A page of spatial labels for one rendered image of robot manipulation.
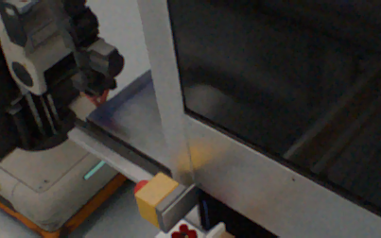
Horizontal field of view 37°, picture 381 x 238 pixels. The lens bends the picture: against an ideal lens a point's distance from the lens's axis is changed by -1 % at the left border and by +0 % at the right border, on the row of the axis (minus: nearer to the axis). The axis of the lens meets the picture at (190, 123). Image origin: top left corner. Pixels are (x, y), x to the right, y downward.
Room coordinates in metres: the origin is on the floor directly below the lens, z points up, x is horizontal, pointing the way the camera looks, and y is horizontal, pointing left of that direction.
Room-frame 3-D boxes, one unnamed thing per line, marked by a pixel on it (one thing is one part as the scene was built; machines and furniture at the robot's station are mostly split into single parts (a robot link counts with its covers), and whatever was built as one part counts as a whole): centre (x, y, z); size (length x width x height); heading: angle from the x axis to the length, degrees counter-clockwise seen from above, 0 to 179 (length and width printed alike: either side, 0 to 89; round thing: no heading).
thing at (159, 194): (0.71, 0.08, 1.00); 0.08 x 0.07 x 0.07; 42
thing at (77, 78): (1.13, 0.22, 1.01); 0.10 x 0.07 x 0.07; 42
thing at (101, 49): (1.10, 0.18, 1.10); 0.11 x 0.09 x 0.12; 46
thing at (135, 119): (1.04, 0.05, 0.90); 0.34 x 0.26 x 0.04; 42
